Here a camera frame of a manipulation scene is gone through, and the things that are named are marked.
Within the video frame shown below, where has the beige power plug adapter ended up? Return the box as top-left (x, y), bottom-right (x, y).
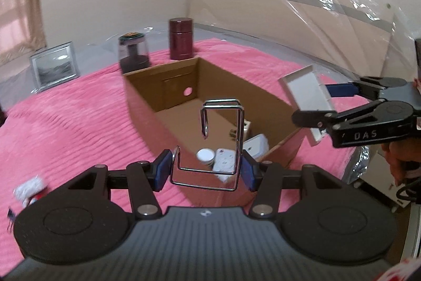
top-left (229, 120), bottom-right (251, 140)

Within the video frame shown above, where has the framed landscape picture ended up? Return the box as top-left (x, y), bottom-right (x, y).
top-left (30, 41), bottom-right (80, 93)

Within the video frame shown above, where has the clear plastic sheet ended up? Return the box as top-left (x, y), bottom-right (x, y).
top-left (186, 0), bottom-right (420, 81)

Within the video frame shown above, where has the blue binder clip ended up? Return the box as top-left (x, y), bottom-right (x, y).
top-left (6, 208), bottom-right (16, 233)

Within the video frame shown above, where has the bent metal wire stand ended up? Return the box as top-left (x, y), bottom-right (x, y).
top-left (162, 98), bottom-right (245, 192)

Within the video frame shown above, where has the clear dark grinder jar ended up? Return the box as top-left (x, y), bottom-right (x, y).
top-left (118, 32), bottom-right (151, 74)

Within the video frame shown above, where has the white square tray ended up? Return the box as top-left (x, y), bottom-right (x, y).
top-left (277, 64), bottom-right (337, 147)

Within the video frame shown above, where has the pink ribbed blanket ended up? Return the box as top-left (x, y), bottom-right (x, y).
top-left (1, 38), bottom-right (355, 276)

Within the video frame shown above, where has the person's right hand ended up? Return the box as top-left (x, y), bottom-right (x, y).
top-left (381, 138), bottom-right (421, 186)

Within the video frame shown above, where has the white remote control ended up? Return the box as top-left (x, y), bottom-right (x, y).
top-left (213, 148), bottom-right (235, 183)

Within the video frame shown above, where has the red Doraemon toy figure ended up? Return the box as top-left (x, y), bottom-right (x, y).
top-left (22, 193), bottom-right (45, 208)

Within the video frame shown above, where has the brown cardboard box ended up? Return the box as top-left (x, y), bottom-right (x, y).
top-left (123, 58), bottom-right (304, 207)

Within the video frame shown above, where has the white square night light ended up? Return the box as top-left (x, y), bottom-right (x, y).
top-left (243, 133), bottom-right (269, 160)

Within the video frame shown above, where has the clear box of floss picks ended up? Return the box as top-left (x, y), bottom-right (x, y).
top-left (13, 175), bottom-right (46, 201)

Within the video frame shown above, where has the dark red canister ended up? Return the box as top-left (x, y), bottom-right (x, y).
top-left (168, 18), bottom-right (194, 61)

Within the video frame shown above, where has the pink curtain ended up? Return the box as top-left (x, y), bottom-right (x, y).
top-left (1, 0), bottom-right (46, 65)

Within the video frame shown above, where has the small white-lidded jar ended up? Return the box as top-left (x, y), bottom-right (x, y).
top-left (196, 148), bottom-right (215, 167)

